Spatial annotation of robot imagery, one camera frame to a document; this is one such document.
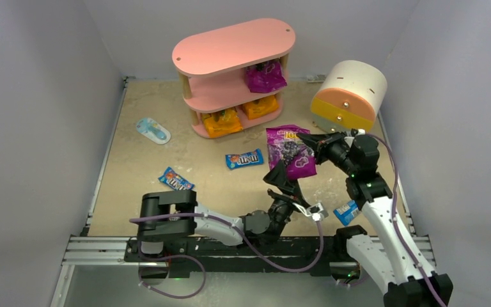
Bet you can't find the purple grape candy bag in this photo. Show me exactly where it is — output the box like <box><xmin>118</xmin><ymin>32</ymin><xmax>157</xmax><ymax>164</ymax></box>
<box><xmin>266</xmin><ymin>125</ymin><xmax>317</xmax><ymax>180</ymax></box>
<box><xmin>245</xmin><ymin>59</ymin><xmax>287</xmax><ymax>93</ymax></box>

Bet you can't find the blue m&m's candy pack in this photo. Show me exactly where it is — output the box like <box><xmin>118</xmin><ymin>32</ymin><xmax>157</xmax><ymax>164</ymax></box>
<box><xmin>225</xmin><ymin>148</ymin><xmax>264</xmax><ymax>169</ymax></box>
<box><xmin>158</xmin><ymin>167</ymin><xmax>195</xmax><ymax>191</ymax></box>

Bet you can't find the orange gummy candy bag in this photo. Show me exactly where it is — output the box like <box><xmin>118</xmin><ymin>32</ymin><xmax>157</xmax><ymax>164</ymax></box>
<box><xmin>241</xmin><ymin>95</ymin><xmax>279</xmax><ymax>120</ymax></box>
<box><xmin>201</xmin><ymin>107</ymin><xmax>243</xmax><ymax>138</ymax></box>

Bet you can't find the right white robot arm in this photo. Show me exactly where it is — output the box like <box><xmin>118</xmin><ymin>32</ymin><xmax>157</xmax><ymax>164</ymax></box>
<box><xmin>298</xmin><ymin>129</ymin><xmax>453</xmax><ymax>306</ymax></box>

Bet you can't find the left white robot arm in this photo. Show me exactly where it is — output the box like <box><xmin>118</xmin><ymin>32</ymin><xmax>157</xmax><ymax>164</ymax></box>
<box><xmin>130</xmin><ymin>161</ymin><xmax>310</xmax><ymax>246</ymax></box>

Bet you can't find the pink three-tier shelf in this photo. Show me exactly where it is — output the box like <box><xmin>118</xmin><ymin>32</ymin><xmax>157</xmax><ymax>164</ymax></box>
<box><xmin>172</xmin><ymin>18</ymin><xmax>296</xmax><ymax>138</ymax></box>

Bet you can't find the white round drawer cabinet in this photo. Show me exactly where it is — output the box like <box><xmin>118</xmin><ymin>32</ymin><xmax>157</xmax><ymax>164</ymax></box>
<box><xmin>310</xmin><ymin>60</ymin><xmax>388</xmax><ymax>133</ymax></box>

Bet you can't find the light blue blister package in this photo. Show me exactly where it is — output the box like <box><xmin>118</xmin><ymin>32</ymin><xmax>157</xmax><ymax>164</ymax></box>
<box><xmin>136</xmin><ymin>118</ymin><xmax>171</xmax><ymax>145</ymax></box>

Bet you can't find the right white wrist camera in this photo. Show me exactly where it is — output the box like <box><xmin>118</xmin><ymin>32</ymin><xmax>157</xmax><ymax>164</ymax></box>
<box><xmin>344</xmin><ymin>129</ymin><xmax>366</xmax><ymax>141</ymax></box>

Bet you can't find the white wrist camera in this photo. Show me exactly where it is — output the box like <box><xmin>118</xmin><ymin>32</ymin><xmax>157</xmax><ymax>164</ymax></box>
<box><xmin>293</xmin><ymin>202</ymin><xmax>329</xmax><ymax>222</ymax></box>
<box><xmin>344</xmin><ymin>129</ymin><xmax>366</xmax><ymax>141</ymax></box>

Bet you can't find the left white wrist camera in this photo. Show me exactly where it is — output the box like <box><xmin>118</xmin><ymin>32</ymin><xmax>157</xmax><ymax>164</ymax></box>
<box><xmin>293</xmin><ymin>202</ymin><xmax>329</xmax><ymax>222</ymax></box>

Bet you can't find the black metal base rail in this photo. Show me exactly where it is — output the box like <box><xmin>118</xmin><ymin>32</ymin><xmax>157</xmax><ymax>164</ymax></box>
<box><xmin>61</xmin><ymin>235</ymin><xmax>437</xmax><ymax>281</ymax></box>

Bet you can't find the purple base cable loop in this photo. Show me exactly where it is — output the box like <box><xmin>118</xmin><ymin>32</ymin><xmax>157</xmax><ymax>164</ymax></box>
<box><xmin>137</xmin><ymin>254</ymin><xmax>207</xmax><ymax>300</ymax></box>

